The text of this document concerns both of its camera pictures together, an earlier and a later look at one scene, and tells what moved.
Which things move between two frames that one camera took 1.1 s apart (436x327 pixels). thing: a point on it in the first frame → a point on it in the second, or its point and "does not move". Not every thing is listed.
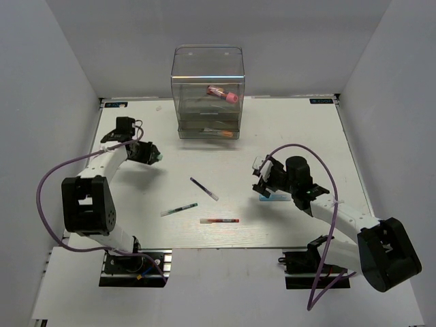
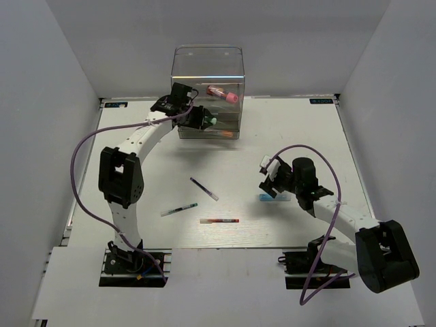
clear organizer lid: [208, 61] does not move
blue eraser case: [276, 197] does not move
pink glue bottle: [230, 97] does not move
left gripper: [147, 158] → [199, 122]
